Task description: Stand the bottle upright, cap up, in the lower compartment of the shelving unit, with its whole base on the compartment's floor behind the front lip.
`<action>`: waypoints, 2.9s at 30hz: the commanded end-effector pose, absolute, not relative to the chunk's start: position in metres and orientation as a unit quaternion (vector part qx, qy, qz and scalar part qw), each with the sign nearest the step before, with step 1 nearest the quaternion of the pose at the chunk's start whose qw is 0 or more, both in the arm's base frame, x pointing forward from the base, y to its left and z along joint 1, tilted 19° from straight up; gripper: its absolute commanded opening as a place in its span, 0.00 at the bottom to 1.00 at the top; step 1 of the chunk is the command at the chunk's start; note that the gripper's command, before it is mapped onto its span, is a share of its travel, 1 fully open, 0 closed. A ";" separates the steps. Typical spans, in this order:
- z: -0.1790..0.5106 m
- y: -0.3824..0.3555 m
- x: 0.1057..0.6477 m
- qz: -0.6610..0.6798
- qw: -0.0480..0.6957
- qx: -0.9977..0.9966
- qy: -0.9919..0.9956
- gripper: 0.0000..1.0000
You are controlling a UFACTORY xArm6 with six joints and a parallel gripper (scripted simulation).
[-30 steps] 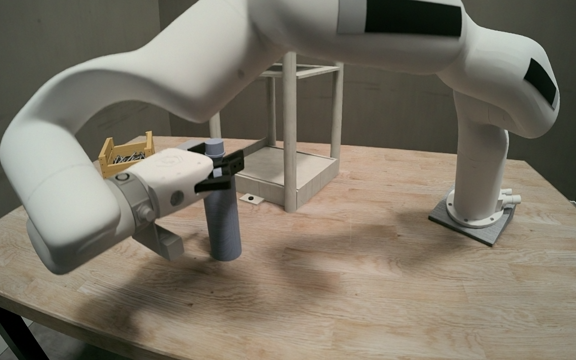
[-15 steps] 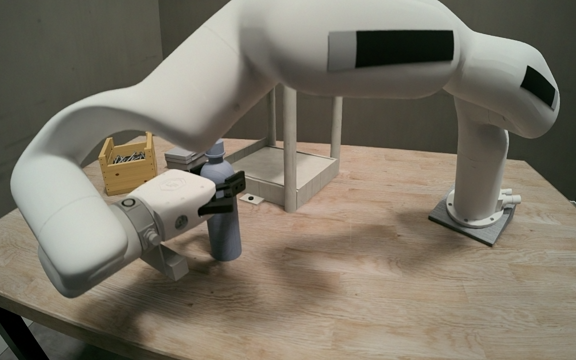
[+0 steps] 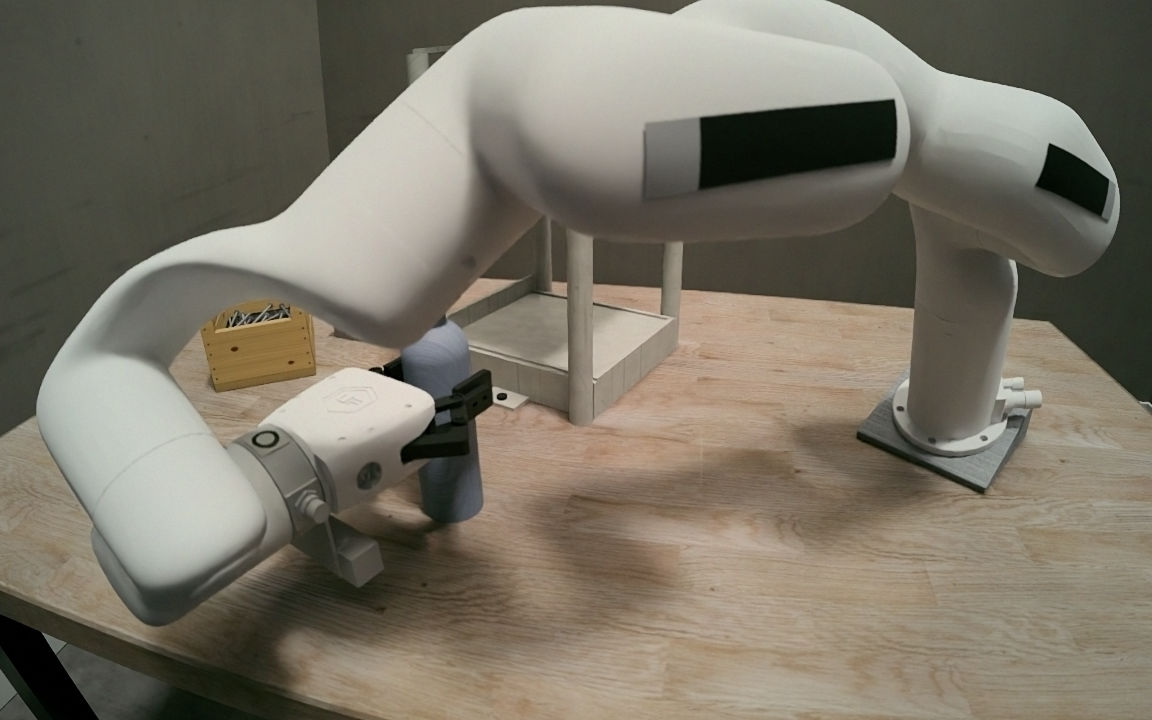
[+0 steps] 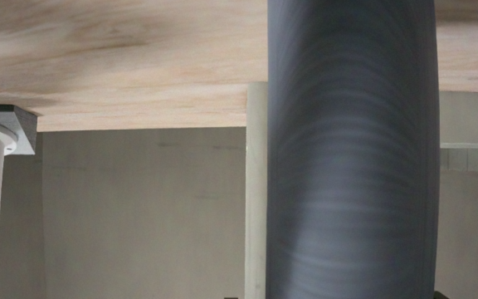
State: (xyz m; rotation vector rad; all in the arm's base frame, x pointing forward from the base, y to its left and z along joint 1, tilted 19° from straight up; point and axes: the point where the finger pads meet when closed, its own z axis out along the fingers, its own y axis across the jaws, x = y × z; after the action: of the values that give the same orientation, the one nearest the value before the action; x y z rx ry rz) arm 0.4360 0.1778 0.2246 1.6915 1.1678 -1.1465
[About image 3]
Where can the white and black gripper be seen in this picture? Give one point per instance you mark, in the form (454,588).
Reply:
(364,433)

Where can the pale grey shelving unit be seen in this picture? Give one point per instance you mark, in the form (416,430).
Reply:
(568,351)

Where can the light wooden crate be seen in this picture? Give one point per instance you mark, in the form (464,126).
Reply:
(259,354)

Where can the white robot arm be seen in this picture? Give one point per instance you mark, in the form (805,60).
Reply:
(619,126)

